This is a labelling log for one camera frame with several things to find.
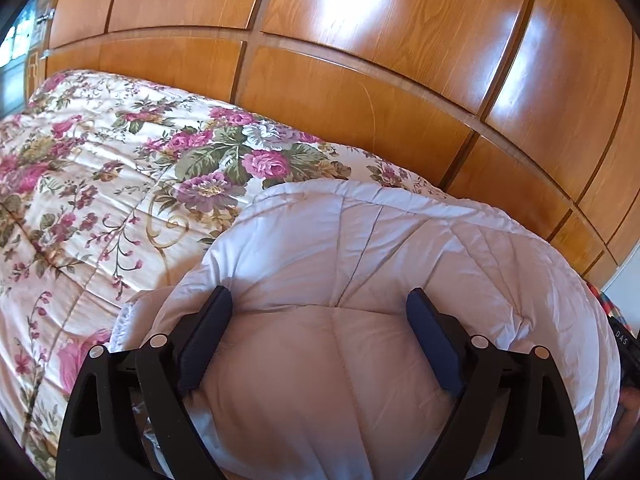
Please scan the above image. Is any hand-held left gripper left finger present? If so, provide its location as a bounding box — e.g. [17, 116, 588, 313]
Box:
[56, 285, 234, 480]

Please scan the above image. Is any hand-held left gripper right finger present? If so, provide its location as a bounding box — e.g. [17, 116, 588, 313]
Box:
[406, 287, 585, 480]

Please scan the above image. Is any white quilt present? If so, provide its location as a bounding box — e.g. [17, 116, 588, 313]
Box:
[107, 179, 623, 480]

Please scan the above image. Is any colourful plaid pillow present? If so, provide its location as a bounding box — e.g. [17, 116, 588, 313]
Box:
[585, 280, 627, 332]

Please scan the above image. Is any floral quilted bedspread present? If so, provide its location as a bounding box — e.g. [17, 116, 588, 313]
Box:
[0, 70, 451, 466]

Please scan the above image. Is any wooden panelled wardrobe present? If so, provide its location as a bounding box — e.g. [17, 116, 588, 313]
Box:
[42, 0, 640, 292]

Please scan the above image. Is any wooden framed glass door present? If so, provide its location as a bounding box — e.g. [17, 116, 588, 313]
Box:
[0, 0, 57, 111]

